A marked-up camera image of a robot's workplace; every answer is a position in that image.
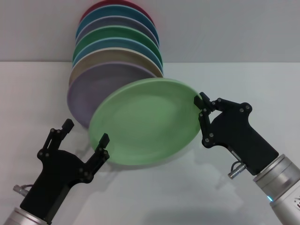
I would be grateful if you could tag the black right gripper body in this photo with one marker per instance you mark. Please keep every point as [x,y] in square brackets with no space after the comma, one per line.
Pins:
[241,138]

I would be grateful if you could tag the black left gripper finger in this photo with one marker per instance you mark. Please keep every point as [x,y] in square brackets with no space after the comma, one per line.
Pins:
[99,159]
[55,138]

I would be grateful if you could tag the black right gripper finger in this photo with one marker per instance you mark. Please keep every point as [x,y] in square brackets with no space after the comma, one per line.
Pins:
[206,126]
[222,104]

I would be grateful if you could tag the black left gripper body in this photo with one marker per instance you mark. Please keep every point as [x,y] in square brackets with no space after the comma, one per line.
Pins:
[51,178]

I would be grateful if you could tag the light green plate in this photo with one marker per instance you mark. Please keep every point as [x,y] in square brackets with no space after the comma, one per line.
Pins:
[145,122]

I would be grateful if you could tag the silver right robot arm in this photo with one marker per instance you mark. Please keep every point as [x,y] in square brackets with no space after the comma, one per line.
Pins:
[281,178]

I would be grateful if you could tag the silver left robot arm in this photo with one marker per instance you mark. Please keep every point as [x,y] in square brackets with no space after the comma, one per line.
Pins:
[18,218]

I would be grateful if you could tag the lilac plate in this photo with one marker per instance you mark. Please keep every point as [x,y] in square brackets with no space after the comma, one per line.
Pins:
[93,93]

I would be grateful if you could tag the beige plate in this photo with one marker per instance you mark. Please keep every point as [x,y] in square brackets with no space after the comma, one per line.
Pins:
[98,56]

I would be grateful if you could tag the light blue plate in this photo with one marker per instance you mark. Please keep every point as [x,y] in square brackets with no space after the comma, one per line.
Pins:
[112,43]

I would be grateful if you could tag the dark green plate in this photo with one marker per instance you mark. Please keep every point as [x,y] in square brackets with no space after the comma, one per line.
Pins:
[112,31]

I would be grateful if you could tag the grey lilac-rimmed plate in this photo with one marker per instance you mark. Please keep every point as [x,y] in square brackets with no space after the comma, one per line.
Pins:
[112,21]

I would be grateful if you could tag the crimson red plate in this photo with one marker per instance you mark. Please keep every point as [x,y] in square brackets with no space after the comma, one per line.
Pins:
[90,8]

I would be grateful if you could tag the teal blue plate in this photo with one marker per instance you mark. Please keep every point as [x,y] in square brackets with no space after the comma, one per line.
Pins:
[112,10]

